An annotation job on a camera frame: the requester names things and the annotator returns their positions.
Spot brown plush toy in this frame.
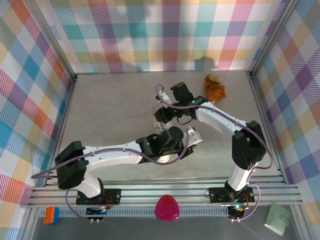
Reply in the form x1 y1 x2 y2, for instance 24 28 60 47
203 74 228 103

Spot pink plastic bowl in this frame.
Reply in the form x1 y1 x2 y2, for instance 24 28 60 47
154 194 180 222

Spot blue toy brick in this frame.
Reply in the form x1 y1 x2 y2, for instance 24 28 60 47
51 206 61 223

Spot pale green wallet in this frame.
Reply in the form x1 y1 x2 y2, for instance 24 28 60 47
264 202 291 236

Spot orange toy brick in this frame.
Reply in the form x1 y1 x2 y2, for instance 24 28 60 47
44 206 56 224

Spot aluminium front rail beam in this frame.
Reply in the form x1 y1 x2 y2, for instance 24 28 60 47
27 183 305 208

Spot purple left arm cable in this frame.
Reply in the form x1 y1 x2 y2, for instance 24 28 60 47
31 133 191 222

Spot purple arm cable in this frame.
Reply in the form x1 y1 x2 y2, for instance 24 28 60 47
155 84 275 222
31 133 191 222

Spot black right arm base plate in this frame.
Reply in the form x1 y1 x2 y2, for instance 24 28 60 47
208 186 256 204

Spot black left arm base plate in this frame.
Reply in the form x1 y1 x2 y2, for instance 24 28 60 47
76 187 123 206

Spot slotted grey cable duct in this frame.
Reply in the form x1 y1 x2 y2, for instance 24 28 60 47
39 208 233 219

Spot aluminium side rail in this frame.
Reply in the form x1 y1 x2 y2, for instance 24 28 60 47
42 74 79 188
246 71 286 185

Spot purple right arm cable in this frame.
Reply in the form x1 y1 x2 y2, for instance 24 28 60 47
155 84 275 222

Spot aluminium frame post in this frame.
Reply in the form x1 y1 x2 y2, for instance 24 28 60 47
24 0 78 83
249 0 300 77

